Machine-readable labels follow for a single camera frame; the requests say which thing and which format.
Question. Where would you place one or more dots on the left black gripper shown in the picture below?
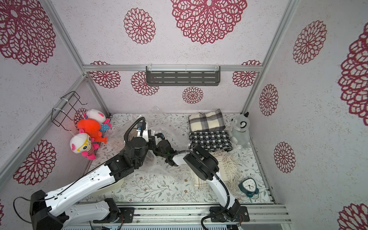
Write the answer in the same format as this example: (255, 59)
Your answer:
(152, 143)

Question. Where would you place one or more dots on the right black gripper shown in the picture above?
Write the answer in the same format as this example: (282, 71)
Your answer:
(160, 143)

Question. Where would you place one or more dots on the clear plastic vacuum bag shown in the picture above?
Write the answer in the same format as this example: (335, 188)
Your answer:
(117, 165)

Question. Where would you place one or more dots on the grey cream plaid scarf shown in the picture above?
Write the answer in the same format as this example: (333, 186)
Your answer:
(204, 122)

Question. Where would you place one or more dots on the black white houndstooth scarf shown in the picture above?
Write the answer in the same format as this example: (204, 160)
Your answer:
(211, 140)

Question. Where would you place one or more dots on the cream fringed scarf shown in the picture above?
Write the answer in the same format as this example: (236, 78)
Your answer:
(228, 168)

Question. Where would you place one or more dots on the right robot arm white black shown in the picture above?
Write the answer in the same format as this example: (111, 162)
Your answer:
(206, 167)

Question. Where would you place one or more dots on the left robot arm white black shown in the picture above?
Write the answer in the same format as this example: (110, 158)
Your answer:
(57, 209)

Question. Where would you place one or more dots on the red octopus plush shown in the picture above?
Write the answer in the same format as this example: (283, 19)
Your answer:
(92, 128)

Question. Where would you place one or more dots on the white plush with yellow glasses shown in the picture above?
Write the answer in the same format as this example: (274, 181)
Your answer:
(83, 144)

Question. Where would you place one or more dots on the white pink plush top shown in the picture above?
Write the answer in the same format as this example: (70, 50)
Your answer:
(97, 116)

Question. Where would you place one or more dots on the grey plush toy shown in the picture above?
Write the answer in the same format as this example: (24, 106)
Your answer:
(239, 134)

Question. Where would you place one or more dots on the teal alarm clock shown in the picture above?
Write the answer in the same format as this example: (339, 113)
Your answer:
(249, 187)

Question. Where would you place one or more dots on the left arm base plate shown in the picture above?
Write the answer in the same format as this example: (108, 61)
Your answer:
(123, 214)

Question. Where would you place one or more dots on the grey metal wall shelf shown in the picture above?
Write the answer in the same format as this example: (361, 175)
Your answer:
(185, 77)

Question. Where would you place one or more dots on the black wire basket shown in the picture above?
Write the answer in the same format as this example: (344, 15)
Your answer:
(69, 104)

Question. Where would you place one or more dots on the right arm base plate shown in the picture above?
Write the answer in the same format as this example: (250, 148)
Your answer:
(241, 215)

